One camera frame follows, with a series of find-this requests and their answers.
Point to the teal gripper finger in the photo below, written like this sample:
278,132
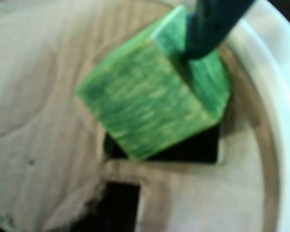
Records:
207,29

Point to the white round container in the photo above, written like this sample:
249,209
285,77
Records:
287,120

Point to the wooden shape sorter lid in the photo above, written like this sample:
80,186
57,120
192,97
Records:
38,120

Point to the green square wooden block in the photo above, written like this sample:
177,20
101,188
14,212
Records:
140,101

